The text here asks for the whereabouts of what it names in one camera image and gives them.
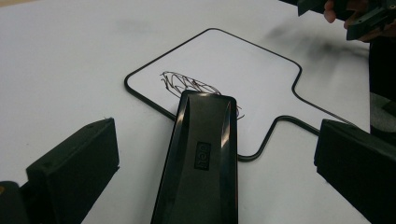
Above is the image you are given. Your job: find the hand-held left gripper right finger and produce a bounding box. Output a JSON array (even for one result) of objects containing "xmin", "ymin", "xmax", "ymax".
[{"xmin": 313, "ymin": 119, "xmax": 396, "ymax": 224}]

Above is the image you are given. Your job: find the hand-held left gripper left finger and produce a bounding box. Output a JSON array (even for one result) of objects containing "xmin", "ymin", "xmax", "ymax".
[{"xmin": 26, "ymin": 117, "xmax": 120, "ymax": 224}]

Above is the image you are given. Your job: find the black whiteboard eraser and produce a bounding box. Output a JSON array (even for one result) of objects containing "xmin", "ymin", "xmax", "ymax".
[{"xmin": 150, "ymin": 90, "xmax": 239, "ymax": 224}]

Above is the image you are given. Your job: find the small black-rimmed whiteboard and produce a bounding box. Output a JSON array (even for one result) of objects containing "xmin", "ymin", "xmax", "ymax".
[{"xmin": 123, "ymin": 27, "xmax": 372, "ymax": 162}]

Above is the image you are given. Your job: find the dark clothing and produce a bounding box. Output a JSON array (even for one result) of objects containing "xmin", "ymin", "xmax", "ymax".
[{"xmin": 368, "ymin": 36, "xmax": 396, "ymax": 147}]

